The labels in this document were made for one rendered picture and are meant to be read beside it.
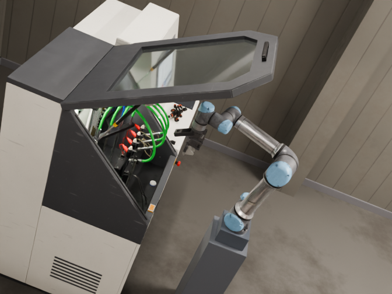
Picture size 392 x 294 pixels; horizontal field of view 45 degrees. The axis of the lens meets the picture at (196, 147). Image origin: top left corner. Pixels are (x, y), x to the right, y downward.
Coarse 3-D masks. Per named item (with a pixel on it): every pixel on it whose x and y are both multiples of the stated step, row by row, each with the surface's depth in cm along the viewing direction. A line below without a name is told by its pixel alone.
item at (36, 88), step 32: (64, 32) 269; (96, 32) 288; (32, 64) 234; (64, 64) 243; (96, 64) 254; (32, 96) 222; (64, 96) 222; (32, 128) 233; (0, 160) 248; (32, 160) 244; (0, 192) 261; (32, 192) 256; (0, 224) 276; (32, 224) 270; (0, 256) 292
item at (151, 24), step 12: (144, 12) 315; (156, 12) 322; (168, 12) 329; (132, 24) 295; (144, 24) 300; (156, 24) 307; (168, 24) 313; (120, 36) 277; (132, 36) 282; (144, 36) 288; (156, 36) 293; (168, 36) 310
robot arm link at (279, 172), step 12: (288, 156) 240; (276, 168) 232; (288, 168) 233; (264, 180) 242; (276, 180) 234; (288, 180) 233; (252, 192) 250; (264, 192) 244; (240, 204) 257; (252, 204) 251; (228, 216) 258; (240, 216) 256; (252, 216) 259; (240, 228) 258
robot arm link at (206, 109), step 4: (204, 104) 244; (208, 104) 245; (212, 104) 247; (200, 108) 244; (204, 108) 242; (208, 108) 243; (212, 108) 244; (200, 112) 245; (204, 112) 243; (208, 112) 243; (212, 112) 244; (196, 116) 248; (200, 116) 246; (204, 116) 244; (208, 116) 244; (196, 120) 248; (200, 120) 247; (204, 120) 246; (200, 124) 248; (204, 124) 248
